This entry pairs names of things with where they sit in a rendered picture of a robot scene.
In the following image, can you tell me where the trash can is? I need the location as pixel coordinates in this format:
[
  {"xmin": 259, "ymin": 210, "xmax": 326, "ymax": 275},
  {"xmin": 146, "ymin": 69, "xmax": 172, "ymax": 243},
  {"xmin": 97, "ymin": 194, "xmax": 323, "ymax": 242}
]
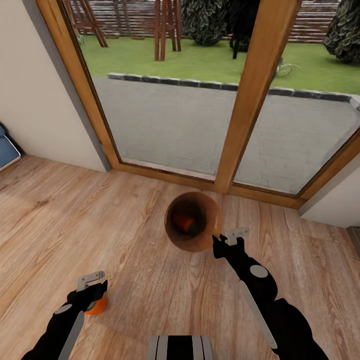
[{"xmin": 164, "ymin": 190, "xmax": 223, "ymax": 253}]

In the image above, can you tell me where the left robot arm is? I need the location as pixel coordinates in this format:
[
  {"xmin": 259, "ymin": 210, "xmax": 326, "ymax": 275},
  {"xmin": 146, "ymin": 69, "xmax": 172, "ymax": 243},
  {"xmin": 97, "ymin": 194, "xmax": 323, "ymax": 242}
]
[{"xmin": 21, "ymin": 271, "xmax": 108, "ymax": 360}]

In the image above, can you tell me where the can of soda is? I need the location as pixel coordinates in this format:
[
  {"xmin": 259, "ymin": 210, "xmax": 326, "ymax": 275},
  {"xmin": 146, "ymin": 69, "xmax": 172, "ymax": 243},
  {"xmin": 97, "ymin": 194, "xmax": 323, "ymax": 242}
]
[
  {"xmin": 172, "ymin": 211, "xmax": 197, "ymax": 234},
  {"xmin": 85, "ymin": 295, "xmax": 108, "ymax": 315}
]

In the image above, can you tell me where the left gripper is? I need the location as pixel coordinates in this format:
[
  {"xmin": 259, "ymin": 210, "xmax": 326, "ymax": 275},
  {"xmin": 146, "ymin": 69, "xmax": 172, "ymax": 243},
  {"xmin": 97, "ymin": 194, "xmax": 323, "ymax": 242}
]
[{"xmin": 67, "ymin": 279, "xmax": 108, "ymax": 307}]

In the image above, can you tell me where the robot trunk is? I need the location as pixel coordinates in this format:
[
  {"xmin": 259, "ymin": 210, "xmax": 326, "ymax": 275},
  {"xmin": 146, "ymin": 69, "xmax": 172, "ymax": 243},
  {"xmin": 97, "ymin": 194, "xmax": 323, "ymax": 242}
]
[{"xmin": 145, "ymin": 335, "xmax": 215, "ymax": 360}]

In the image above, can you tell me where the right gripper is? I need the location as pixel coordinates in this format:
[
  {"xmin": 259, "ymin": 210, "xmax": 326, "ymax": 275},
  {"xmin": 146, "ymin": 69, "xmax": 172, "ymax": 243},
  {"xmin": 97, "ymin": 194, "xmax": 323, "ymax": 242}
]
[{"xmin": 212, "ymin": 234, "xmax": 245, "ymax": 264}]

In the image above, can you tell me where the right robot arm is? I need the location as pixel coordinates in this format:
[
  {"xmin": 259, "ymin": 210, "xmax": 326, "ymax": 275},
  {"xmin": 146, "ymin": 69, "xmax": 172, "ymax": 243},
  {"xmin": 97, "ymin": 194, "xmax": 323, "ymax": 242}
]
[{"xmin": 212, "ymin": 227, "xmax": 329, "ymax": 360}]

